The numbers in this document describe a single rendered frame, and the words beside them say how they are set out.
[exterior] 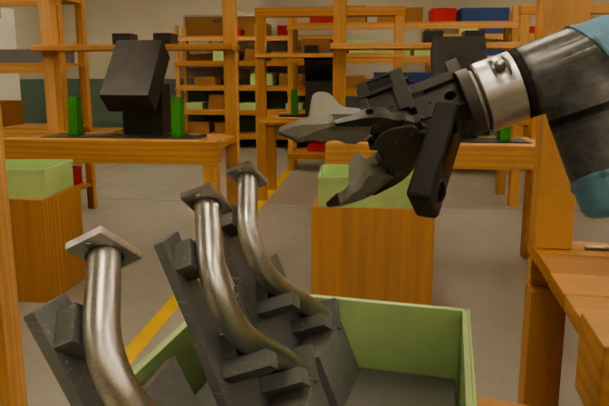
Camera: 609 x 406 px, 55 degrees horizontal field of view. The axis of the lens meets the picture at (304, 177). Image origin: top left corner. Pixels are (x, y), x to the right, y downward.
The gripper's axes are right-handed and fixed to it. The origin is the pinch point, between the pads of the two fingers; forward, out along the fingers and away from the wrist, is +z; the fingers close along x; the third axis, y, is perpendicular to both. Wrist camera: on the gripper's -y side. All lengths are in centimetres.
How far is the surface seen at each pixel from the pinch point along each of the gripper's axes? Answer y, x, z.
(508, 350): 54, -248, -20
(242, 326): -12.9, -4.3, 10.8
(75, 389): -21.1, 10.6, 19.2
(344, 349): -5.1, -38.0, 8.7
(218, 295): -10.6, -0.5, 11.5
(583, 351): -7, -64, -28
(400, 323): -2.5, -40.4, -0.6
